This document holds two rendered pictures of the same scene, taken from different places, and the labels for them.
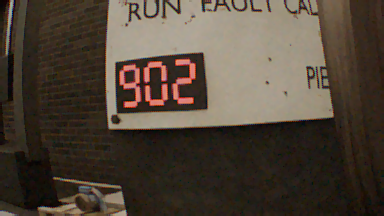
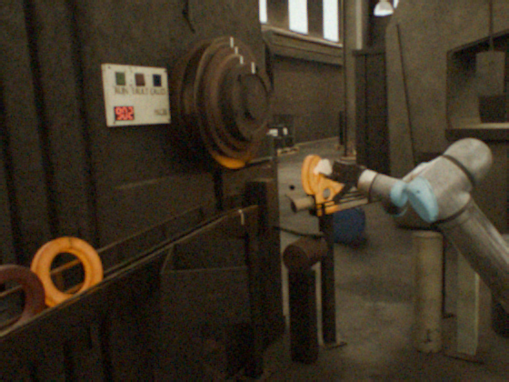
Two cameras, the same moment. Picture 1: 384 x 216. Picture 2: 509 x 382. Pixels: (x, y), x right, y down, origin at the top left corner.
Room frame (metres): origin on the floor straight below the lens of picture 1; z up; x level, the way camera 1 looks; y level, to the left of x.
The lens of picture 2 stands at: (0.04, 1.44, 1.08)
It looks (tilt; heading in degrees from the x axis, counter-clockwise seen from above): 9 degrees down; 280
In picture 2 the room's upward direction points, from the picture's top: 3 degrees counter-clockwise
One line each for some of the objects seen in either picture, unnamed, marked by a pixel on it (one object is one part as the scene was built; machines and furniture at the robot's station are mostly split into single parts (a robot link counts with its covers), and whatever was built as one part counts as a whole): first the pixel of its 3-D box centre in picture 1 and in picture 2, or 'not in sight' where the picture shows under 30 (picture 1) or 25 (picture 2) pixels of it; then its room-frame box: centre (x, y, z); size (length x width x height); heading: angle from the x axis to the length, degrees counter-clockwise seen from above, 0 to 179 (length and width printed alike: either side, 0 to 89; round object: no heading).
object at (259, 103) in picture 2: not in sight; (250, 103); (0.34, -0.29, 1.11); 0.28 x 0.06 x 0.28; 68
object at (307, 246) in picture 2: not in sight; (306, 297); (0.18, -0.58, 0.27); 0.22 x 0.13 x 0.53; 68
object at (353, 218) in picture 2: not in sight; (346, 218); (-0.03, -2.56, 0.17); 0.57 x 0.31 x 0.34; 88
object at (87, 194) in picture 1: (94, 198); not in sight; (5.08, 0.73, 0.25); 0.40 x 0.24 x 0.22; 158
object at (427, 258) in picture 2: not in sight; (427, 291); (-0.34, -0.70, 0.26); 0.12 x 0.12 x 0.52
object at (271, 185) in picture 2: not in sight; (262, 206); (0.36, -0.55, 0.68); 0.11 x 0.08 x 0.24; 158
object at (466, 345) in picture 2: not in sight; (468, 283); (-0.51, -0.68, 0.31); 0.24 x 0.16 x 0.62; 68
